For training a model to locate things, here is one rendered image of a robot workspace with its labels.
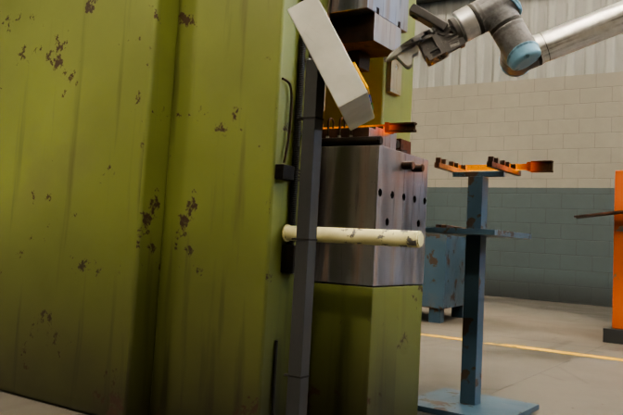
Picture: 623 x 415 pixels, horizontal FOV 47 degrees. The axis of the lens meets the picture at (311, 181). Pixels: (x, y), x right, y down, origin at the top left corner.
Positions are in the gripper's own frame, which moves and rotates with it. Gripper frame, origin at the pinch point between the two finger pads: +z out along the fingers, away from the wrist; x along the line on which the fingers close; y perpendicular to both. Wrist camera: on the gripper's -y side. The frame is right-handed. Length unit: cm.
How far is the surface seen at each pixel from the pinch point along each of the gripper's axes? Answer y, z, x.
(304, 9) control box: -13.4, 15.3, -27.0
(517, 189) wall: 43, -145, 803
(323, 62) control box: 0.5, 17.2, -27.0
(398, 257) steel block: 50, 24, 45
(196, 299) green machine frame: 34, 86, 24
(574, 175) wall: 60, -213, 771
